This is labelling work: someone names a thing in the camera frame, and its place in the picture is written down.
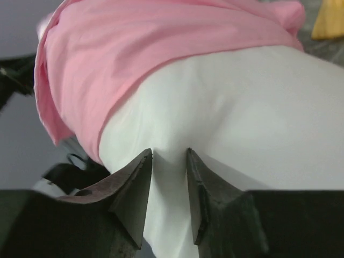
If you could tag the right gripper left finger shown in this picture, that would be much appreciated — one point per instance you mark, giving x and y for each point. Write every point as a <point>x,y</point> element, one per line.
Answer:
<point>103,220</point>

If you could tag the yellow cartoon car pillow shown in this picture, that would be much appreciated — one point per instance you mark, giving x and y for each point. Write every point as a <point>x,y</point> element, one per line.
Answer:
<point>329,22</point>

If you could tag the pink pillowcase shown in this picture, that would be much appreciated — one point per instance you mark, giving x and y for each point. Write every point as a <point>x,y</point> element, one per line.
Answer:
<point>92,55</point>

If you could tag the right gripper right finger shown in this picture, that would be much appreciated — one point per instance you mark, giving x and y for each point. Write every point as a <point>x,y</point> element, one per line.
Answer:
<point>229,222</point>

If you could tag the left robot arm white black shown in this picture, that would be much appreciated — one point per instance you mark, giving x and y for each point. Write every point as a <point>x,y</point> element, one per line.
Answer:
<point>62,178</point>

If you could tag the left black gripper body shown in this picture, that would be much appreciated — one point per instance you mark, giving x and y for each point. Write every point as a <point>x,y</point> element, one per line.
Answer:
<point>17,76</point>

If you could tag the white pillow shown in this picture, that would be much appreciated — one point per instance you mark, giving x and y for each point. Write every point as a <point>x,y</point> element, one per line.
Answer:
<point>265,117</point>

